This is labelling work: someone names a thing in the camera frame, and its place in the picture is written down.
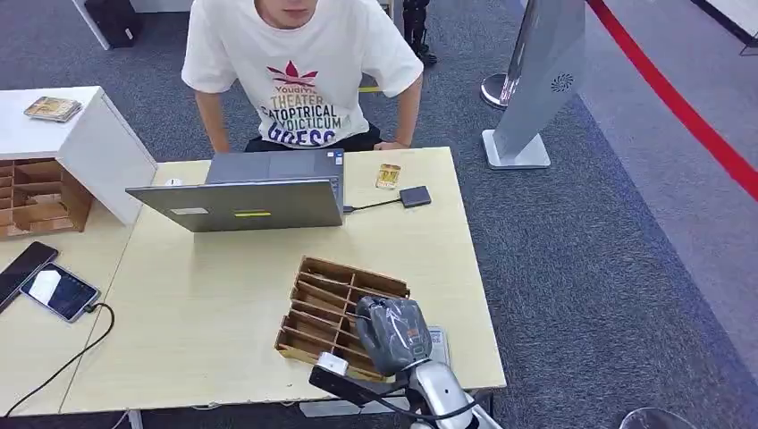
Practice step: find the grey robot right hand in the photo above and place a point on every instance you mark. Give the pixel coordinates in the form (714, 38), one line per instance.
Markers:
(391, 337)

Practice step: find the person's left hand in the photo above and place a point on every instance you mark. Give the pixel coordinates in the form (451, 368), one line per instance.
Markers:
(391, 145)

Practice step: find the yellow printed card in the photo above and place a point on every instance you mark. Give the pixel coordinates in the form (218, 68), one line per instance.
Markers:
(388, 176)

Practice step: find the wooden slotted card box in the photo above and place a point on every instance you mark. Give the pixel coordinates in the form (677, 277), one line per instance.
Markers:
(323, 308)

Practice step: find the small black drive box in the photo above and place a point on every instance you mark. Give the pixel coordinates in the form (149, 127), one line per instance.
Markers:
(415, 196)

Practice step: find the yellow floor tape strip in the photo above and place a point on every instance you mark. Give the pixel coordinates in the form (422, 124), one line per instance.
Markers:
(370, 89)

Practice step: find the person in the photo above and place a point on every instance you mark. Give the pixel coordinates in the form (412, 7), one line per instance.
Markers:
(302, 71)

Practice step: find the grey laptop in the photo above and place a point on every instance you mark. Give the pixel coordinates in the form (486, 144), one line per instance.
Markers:
(243, 207)

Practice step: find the silver kiosk stand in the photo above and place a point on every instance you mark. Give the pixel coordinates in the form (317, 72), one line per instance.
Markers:
(545, 77)

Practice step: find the white mouse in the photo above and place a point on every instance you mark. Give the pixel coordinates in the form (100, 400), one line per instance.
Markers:
(173, 182)

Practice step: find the clear round dome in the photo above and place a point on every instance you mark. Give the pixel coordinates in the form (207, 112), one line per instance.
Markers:
(657, 419)

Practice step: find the white cabinet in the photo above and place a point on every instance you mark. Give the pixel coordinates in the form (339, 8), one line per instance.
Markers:
(103, 148)

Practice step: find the red barrier belt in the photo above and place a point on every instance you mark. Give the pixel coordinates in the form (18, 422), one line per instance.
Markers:
(681, 106)

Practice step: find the black case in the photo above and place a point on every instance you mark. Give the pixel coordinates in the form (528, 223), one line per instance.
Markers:
(115, 21)

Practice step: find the phone with lit screen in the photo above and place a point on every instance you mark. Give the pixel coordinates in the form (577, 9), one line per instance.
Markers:
(62, 293)

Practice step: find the wooden compartment box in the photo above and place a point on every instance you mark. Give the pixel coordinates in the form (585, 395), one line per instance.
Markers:
(44, 201)

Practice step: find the black phone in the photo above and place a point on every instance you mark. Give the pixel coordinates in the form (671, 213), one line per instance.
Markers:
(23, 267)

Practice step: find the white desk frame bar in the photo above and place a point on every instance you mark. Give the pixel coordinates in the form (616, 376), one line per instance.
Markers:
(331, 408)

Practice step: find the chrome stanchion post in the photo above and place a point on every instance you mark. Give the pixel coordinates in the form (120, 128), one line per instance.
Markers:
(494, 89)

